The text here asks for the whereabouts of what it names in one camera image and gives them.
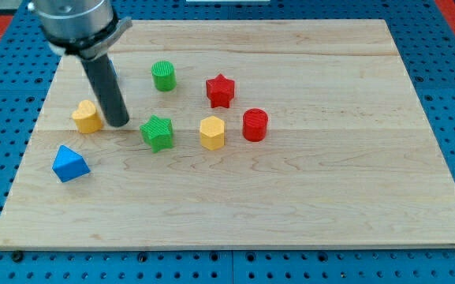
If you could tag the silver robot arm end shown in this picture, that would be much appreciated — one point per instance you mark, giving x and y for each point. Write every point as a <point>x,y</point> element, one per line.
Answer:
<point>82,28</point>

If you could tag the red star block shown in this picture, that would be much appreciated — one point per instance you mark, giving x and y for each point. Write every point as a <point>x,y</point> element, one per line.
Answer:
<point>220,91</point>

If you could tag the green star block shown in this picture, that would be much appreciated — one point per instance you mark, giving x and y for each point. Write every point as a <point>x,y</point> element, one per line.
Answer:
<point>157,133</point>

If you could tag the wooden board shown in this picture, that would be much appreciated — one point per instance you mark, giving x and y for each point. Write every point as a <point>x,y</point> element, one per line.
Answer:
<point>349,160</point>

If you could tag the yellow hexagon block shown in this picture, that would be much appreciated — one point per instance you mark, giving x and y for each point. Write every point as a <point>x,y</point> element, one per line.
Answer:
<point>212,133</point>

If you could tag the red cylinder block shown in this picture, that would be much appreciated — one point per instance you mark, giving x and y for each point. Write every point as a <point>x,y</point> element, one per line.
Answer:
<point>255,123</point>

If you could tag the green cylinder block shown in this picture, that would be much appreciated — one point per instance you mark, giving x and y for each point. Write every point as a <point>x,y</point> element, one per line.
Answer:
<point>163,74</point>

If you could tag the yellow heart block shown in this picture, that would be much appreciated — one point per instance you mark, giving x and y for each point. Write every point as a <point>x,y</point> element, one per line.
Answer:
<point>86,117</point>

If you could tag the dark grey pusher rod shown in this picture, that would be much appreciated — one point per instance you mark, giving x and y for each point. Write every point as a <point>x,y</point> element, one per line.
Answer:
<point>103,80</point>

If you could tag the blue triangle block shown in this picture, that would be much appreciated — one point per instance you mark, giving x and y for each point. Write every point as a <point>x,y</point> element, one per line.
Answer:
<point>69,165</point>

